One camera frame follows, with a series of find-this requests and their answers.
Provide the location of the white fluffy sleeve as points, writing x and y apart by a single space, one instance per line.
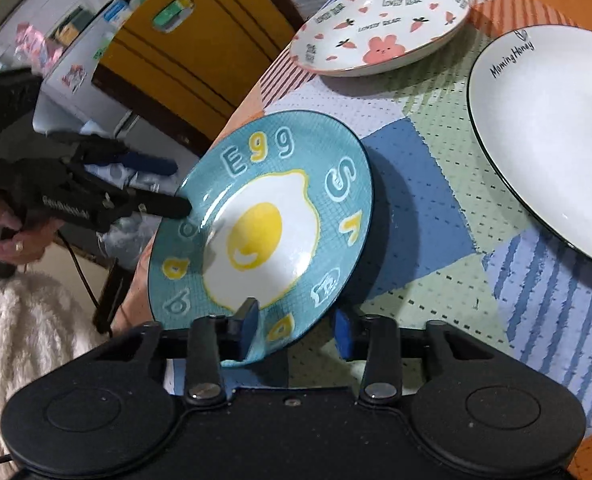
41 328

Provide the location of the white refrigerator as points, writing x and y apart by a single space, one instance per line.
69 99

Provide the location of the blue fried egg plate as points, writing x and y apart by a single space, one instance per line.
280 212

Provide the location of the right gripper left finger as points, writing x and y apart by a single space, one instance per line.
211 340

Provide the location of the pink bunny carrot plate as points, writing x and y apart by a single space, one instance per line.
355 38

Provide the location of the large white Morning Honey plate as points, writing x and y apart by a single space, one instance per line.
529 96

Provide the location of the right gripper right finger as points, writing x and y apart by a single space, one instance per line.
374 339

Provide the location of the colourful patchwork tablecloth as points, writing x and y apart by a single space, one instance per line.
449 240

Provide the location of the person's left hand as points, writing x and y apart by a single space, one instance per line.
26 245

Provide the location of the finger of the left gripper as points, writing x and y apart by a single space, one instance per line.
148 163
150 204

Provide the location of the orange wooden chair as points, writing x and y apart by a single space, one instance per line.
186 65

